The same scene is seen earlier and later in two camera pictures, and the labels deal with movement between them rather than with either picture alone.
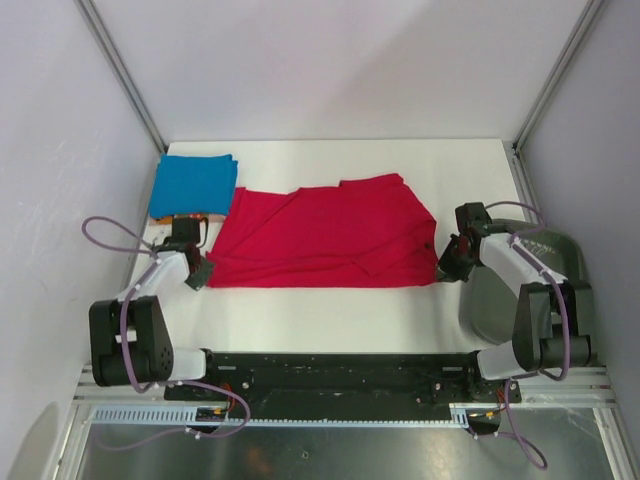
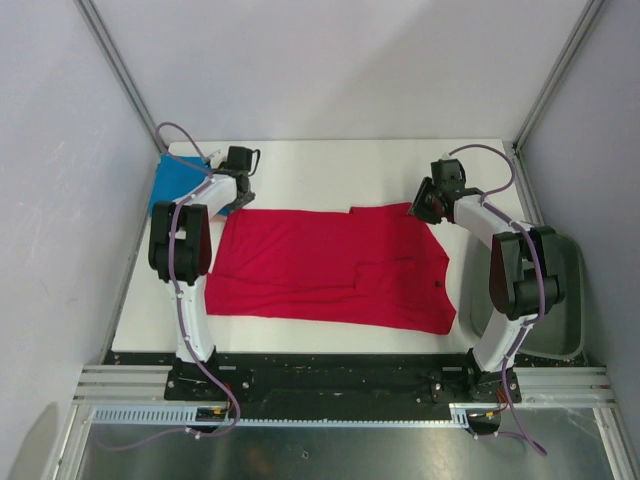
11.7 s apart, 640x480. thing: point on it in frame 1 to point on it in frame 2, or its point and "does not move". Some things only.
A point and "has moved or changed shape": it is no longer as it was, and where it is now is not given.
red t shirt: [365, 232] has moved or changed shape
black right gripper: [447, 270] to [418, 208]
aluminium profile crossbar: [581, 385] does not move
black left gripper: [197, 281] to [243, 201]
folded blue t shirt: [202, 184] does not move
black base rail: [261, 380] does not move
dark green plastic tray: [488, 304] does not move
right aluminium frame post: [513, 148] does not move
